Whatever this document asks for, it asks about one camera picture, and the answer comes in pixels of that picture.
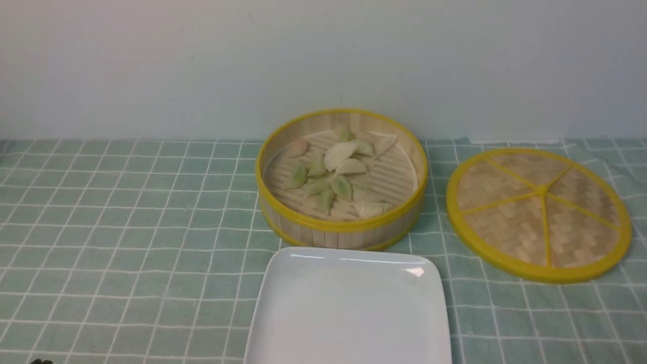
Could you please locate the green dumpling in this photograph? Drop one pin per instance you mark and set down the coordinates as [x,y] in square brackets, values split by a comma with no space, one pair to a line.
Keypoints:
[363,147]
[341,187]
[325,199]
[297,177]
[343,133]

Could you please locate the green dumpling top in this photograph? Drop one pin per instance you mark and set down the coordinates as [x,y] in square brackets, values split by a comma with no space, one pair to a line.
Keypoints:
[343,133]

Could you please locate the yellow rimmed woven steamer lid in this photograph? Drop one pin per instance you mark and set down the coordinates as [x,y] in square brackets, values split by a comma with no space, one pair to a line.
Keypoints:
[538,215]

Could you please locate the yellow rimmed bamboo steamer basket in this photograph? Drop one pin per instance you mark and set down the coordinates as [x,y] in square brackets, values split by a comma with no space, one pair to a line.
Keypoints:
[396,174]

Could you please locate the large white dumpling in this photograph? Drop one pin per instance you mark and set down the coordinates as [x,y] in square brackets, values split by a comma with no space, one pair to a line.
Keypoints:
[338,153]

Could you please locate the pink dumpling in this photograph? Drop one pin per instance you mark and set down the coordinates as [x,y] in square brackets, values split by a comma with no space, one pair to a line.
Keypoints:
[297,148]

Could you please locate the green dumpling centre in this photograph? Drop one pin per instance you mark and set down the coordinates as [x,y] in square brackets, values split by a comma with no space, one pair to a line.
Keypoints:
[341,187]

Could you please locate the white square plate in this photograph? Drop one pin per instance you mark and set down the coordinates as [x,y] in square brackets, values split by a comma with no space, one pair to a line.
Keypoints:
[321,305]

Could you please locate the green dumpling lower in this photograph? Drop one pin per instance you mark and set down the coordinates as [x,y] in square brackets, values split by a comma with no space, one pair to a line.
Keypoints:
[325,199]

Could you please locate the green dumpling left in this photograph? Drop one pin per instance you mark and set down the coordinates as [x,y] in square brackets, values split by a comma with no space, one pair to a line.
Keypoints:
[297,177]

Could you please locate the green checkered tablecloth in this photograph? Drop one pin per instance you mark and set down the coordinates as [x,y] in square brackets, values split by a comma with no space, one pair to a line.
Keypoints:
[152,251]

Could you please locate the green dumpling right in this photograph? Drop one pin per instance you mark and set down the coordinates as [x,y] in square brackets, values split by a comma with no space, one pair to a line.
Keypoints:
[363,147]

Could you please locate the cream dumpling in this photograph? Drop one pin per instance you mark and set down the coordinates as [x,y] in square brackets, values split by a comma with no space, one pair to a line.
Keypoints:
[371,209]

